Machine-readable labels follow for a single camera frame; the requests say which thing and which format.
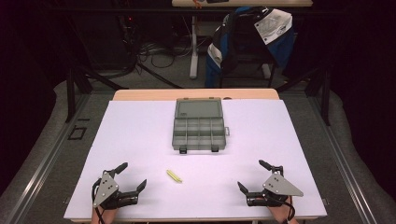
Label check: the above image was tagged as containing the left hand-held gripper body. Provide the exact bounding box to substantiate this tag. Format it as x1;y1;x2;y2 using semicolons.
92;169;140;210

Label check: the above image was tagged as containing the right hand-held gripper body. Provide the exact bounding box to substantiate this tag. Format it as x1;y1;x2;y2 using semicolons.
245;165;305;208

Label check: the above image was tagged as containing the yellow stick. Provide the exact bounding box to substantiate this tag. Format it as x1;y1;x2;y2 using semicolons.
165;169;184;184

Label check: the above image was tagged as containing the grey plastic compartment box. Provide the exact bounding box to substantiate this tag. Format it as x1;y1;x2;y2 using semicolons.
171;97;231;154

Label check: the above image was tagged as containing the person's left hand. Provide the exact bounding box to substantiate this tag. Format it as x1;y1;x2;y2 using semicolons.
91;205;120;224

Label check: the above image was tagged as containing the person's right hand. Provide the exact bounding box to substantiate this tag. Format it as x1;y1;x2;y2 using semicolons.
266;203;299;224

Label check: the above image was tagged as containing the white table mat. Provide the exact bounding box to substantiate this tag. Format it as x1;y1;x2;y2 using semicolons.
63;99;328;220

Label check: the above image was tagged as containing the black metal stand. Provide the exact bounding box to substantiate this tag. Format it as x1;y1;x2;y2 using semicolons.
276;64;332;127
64;63;130;124

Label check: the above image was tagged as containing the black chair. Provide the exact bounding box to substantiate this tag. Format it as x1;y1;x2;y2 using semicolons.
218;8;278;89

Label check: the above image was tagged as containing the blue and white jacket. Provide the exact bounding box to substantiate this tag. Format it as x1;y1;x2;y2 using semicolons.
204;6;296;89

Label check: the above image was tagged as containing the white table leg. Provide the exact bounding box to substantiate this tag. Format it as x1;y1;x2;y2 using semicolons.
189;14;201;80

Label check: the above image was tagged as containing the wooden background table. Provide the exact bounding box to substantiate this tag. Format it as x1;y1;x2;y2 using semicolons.
171;0;314;8

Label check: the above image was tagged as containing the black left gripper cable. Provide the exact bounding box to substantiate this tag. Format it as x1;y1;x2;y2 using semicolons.
91;181;106;224

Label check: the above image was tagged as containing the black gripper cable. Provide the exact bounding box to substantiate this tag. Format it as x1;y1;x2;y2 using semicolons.
91;181;106;224
274;195;296;223

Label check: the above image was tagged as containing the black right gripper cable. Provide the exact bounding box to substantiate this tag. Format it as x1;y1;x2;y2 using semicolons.
274;195;296;223

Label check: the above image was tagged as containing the metal floor rail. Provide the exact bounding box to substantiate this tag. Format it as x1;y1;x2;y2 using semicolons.
306;92;379;224
4;92;92;224

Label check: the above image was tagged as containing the bundle of floor cables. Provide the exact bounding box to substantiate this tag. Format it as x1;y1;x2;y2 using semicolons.
135;38;195;70

